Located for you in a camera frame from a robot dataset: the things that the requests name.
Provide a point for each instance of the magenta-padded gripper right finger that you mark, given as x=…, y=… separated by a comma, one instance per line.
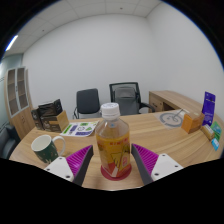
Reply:
x=165, y=166

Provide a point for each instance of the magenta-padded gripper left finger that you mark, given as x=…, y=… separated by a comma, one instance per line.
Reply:
x=61, y=168

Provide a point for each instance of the yellow tea drink bottle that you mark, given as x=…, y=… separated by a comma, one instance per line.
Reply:
x=112, y=146

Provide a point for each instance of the green white-lined mug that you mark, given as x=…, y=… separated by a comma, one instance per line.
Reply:
x=46, y=150

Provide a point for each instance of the flat round red coaster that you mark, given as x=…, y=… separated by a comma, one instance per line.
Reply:
x=104, y=174

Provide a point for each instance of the black box with tan side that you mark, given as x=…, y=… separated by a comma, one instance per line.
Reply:
x=53, y=122

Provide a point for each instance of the orange cardboard box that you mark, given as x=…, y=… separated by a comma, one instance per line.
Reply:
x=191, y=123

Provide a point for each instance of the small tan box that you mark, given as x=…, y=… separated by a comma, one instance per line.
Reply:
x=207, y=132

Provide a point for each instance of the small light blue card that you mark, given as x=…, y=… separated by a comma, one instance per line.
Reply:
x=215, y=144

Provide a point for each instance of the black leather sofa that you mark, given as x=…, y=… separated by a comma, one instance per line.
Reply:
x=7, y=143

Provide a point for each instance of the green flat pack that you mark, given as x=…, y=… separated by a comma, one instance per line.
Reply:
x=216, y=130

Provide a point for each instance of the wooden side desk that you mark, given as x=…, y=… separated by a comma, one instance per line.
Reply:
x=170, y=99

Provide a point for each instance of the black solid-back office chair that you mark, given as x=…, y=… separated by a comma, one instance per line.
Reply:
x=87, y=101

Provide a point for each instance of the purple upright box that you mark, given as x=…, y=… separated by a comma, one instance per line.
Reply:
x=209, y=108

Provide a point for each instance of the wooden glass-door shelf cabinet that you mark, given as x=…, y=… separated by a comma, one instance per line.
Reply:
x=20, y=106

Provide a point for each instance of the grey mesh-back office chair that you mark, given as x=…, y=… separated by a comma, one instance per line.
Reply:
x=126, y=98

